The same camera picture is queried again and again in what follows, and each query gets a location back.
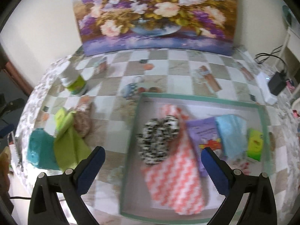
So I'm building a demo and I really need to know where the yellow-green cloth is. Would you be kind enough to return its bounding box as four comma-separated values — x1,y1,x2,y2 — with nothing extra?
53,122,91,172

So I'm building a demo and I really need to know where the pink white fuzzy sock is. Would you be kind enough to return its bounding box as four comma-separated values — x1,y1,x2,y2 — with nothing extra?
141,104,205,215

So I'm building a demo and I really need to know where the green tissue pack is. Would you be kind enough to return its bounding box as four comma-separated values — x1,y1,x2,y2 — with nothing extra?
54,107,76,133
247,128,264,161

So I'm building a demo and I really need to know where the blue face mask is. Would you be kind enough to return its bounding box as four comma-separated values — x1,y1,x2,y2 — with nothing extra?
216,114,247,159

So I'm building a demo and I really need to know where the purple wet wipes pack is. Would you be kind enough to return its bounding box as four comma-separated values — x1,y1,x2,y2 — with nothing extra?
186,117,223,177

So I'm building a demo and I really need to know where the leopard print scrunchie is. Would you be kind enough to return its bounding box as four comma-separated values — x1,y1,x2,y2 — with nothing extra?
136,115,180,166

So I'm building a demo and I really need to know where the teal plastic heart case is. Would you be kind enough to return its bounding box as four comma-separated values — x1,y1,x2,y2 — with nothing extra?
26,128,59,170

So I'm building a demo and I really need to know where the green rimmed white tray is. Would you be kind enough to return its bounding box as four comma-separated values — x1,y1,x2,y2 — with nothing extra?
119,93,268,224

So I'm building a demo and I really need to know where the floral grey white cloth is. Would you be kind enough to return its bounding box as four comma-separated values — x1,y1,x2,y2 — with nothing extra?
11,56,70,174

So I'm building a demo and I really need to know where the white pill bottle green label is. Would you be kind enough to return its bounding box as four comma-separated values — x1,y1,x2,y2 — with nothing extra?
59,73,87,95

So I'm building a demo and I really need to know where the checkered printed tablecloth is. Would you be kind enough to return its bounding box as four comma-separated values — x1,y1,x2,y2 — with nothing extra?
14,44,300,225

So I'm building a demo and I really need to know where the white box on table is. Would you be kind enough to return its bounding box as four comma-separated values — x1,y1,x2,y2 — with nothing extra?
256,72,278,105

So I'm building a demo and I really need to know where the black power adapter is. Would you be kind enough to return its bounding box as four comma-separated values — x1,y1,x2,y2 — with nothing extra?
268,71,286,96

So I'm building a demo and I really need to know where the floral painting canvas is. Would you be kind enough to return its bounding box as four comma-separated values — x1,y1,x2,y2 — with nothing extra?
72,0,237,55

